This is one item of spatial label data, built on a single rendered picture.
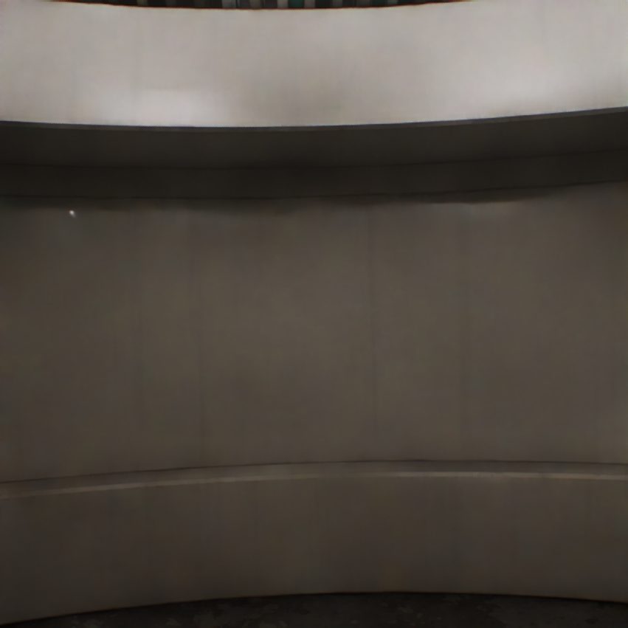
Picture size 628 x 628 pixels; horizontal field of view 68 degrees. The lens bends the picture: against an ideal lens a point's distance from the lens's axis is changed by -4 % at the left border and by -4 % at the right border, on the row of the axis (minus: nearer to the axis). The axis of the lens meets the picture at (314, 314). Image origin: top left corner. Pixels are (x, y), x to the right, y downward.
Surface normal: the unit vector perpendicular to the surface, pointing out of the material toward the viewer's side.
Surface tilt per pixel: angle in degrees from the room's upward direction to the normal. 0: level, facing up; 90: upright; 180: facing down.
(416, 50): 90
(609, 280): 90
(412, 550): 90
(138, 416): 90
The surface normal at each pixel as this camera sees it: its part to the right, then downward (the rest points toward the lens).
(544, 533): -0.23, 0.00
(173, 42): 0.16, -0.01
